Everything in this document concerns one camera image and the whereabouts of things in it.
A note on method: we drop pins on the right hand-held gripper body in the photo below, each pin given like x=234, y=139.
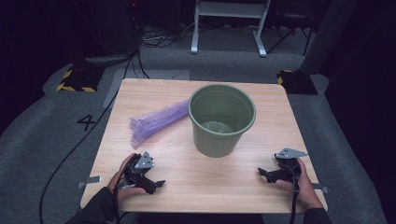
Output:
x=288, y=153

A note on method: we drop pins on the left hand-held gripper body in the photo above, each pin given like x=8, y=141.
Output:
x=143, y=162

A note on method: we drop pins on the purple plastic bag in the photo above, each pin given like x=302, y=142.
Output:
x=155, y=121

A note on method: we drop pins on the green plastic trash bin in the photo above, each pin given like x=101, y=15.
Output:
x=218, y=143

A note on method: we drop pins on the person's left hand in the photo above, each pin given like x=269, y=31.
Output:
x=127, y=192

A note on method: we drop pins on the person's right hand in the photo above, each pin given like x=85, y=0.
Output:
x=306, y=193

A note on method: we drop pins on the black yellow striped base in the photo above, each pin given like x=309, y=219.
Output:
x=297, y=83
x=81, y=79

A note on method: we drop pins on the black tripod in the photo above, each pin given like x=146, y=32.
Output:
x=289, y=34

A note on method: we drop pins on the grey pillar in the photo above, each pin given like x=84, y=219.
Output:
x=327, y=34

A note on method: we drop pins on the white metal stand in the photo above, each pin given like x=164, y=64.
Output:
x=229, y=9

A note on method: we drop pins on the grey metal table bracket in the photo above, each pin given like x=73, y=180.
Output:
x=320, y=188
x=91, y=179

